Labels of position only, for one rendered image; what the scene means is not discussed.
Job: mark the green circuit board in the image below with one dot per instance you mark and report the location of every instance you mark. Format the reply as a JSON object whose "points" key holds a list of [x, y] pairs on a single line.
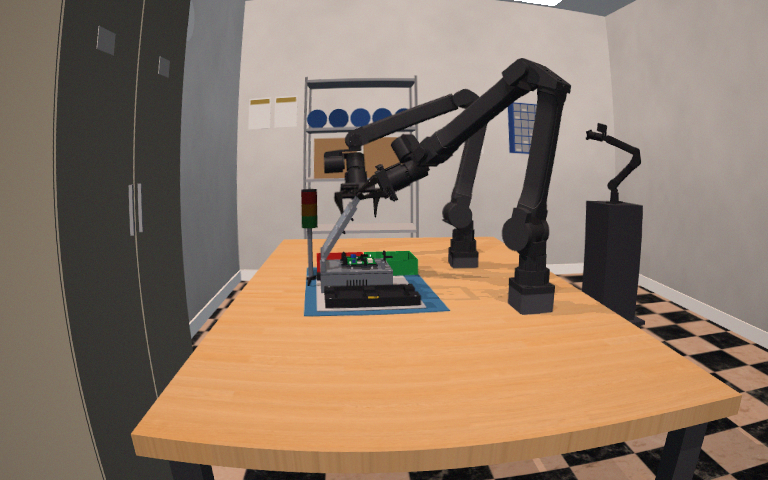
{"points": [[360, 259]]}

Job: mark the green square bin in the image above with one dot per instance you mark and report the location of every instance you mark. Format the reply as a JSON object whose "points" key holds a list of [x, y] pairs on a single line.
{"points": [[402, 263]]}

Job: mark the red bin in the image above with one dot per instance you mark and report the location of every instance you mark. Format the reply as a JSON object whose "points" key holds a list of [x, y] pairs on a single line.
{"points": [[334, 256]]}

